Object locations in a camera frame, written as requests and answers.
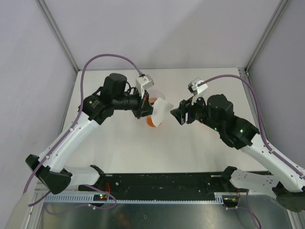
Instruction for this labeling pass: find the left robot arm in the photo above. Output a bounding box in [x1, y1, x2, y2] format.
[26, 73, 154, 195]

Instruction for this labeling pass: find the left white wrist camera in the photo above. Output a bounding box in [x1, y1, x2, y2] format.
[135, 75, 154, 99]

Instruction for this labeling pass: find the grey slotted cable duct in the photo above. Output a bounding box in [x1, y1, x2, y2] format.
[44, 193, 224, 205]

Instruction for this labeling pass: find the orange glass carafe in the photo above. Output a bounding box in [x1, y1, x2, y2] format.
[146, 116, 162, 128]

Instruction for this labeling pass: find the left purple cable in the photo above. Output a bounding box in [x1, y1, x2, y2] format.
[22, 53, 146, 215]

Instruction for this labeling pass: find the clear glass dripper cone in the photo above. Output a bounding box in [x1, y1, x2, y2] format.
[147, 89, 165, 102]

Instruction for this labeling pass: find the right aluminium frame post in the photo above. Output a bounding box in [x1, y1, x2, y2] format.
[244, 0, 291, 73]

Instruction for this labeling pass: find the left aluminium frame post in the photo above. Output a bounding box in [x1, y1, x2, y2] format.
[35, 0, 80, 73]

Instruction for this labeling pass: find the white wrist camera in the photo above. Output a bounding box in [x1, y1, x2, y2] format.
[188, 78, 208, 105]
[135, 75, 154, 99]

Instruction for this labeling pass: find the aluminium frame post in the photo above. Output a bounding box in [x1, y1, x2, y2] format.
[35, 0, 80, 73]
[244, 0, 291, 73]

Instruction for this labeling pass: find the right aluminium table rail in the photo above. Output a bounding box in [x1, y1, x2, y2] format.
[237, 67, 279, 172]

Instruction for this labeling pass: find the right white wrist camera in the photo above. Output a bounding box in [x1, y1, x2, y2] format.
[188, 78, 208, 105]

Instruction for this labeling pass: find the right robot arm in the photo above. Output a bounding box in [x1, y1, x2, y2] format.
[170, 94, 305, 213]

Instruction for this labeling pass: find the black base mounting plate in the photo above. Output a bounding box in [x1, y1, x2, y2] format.
[93, 173, 240, 200]

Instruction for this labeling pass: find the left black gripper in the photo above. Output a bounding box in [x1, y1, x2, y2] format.
[112, 86, 156, 119]

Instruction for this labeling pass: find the white paper coffee filter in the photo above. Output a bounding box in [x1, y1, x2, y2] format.
[151, 98, 173, 127]

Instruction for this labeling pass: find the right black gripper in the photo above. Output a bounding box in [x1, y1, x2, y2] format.
[170, 92, 223, 133]

